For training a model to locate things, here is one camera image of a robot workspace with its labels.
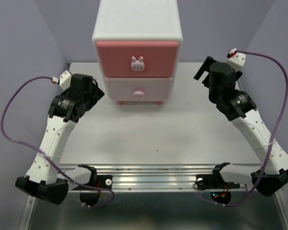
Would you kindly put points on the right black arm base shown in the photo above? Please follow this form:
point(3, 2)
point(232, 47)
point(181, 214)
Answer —
point(220, 190)

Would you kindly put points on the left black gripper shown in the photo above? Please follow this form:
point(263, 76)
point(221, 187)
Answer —
point(94, 100)

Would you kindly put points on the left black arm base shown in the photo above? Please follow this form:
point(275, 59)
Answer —
point(98, 193)

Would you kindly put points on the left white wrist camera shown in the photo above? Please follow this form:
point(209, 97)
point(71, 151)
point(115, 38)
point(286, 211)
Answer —
point(63, 80)

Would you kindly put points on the white shoe cabinet body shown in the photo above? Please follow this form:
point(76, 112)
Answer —
point(138, 20)

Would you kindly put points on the aluminium rail frame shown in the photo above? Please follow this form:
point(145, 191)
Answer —
point(150, 148)

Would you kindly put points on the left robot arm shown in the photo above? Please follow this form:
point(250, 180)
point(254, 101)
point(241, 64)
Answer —
point(43, 179)

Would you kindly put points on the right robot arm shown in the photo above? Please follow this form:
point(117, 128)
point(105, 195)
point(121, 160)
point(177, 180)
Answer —
point(240, 109)

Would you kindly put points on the light pink drawer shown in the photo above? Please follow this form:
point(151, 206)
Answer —
point(139, 89)

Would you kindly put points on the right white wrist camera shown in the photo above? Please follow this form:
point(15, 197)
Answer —
point(236, 59)

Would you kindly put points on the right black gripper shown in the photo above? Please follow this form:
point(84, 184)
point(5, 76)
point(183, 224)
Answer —
point(205, 67)

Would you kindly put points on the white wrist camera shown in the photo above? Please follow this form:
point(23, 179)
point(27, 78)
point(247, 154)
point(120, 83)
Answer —
point(236, 59)
point(63, 80)

